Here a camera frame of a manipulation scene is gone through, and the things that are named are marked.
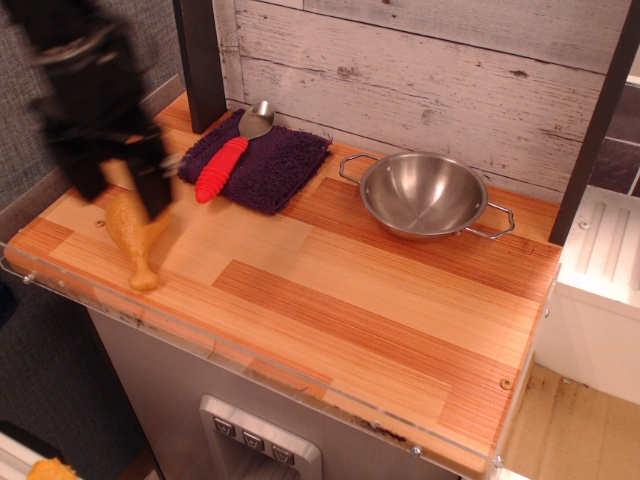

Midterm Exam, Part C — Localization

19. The dark right shelf post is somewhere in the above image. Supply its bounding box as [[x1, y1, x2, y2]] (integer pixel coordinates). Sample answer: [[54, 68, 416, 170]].
[[548, 0, 639, 246]]

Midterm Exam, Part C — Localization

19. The orange object bottom left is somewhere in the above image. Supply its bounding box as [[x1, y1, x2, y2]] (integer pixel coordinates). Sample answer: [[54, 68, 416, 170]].
[[26, 458, 79, 480]]

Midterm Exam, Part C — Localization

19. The grey toy fridge cabinet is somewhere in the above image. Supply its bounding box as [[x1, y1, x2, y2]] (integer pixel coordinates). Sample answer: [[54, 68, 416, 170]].
[[90, 311, 457, 479]]

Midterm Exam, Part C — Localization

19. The spoon with red handle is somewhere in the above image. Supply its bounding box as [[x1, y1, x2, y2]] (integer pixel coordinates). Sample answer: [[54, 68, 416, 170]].
[[195, 100, 275, 204]]

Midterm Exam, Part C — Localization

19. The silver dispenser button panel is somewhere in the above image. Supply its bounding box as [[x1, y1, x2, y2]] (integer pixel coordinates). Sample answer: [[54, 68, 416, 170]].
[[199, 394, 323, 479]]

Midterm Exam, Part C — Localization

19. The purple folded towel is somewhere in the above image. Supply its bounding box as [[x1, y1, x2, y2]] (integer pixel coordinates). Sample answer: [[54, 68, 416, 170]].
[[178, 109, 332, 215]]

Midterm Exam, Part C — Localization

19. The dark left shelf post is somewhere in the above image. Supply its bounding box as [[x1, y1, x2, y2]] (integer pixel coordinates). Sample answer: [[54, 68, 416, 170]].
[[173, 0, 227, 134]]

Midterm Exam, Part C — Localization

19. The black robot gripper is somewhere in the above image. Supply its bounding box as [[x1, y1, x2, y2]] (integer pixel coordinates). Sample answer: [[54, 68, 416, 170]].
[[9, 1, 172, 220]]

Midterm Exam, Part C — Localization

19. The dark shelf post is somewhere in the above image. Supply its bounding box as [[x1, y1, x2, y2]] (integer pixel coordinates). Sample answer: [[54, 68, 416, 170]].
[[173, 0, 227, 134], [548, 0, 639, 246]]

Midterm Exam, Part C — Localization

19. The yellow toy chicken drumstick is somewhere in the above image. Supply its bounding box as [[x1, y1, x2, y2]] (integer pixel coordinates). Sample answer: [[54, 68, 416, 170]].
[[105, 191, 171, 291]]

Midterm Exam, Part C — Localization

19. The steel bowl with handles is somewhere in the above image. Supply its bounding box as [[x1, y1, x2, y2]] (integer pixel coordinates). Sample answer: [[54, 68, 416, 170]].
[[339, 152, 516, 242]]

